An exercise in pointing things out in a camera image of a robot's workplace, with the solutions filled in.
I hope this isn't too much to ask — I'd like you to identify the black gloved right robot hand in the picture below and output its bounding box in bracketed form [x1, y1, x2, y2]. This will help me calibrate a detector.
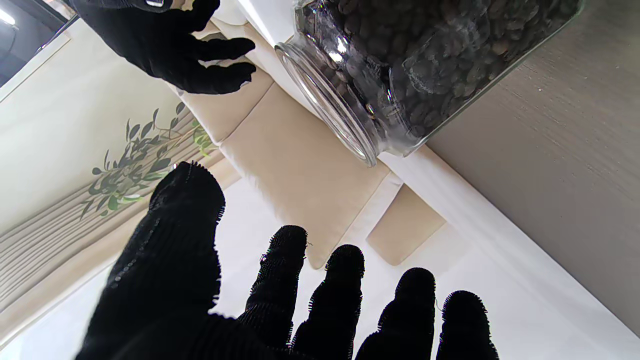
[67, 0, 257, 96]

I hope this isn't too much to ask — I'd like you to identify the beige sofa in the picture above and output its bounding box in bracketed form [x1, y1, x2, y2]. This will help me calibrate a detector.
[170, 0, 447, 271]

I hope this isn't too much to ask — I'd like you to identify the beige pleated curtain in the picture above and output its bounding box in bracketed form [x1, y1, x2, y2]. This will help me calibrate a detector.
[0, 107, 242, 346]

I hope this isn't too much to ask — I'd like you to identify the tall dark green leafy plant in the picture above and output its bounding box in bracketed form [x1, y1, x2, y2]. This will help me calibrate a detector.
[80, 102, 219, 221]

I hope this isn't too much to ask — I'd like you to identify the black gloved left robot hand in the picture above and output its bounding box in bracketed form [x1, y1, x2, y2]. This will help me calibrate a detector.
[75, 161, 501, 360]

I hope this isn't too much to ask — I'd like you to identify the glass jar of coffee beans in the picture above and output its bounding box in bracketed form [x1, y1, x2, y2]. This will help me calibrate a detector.
[274, 0, 586, 168]

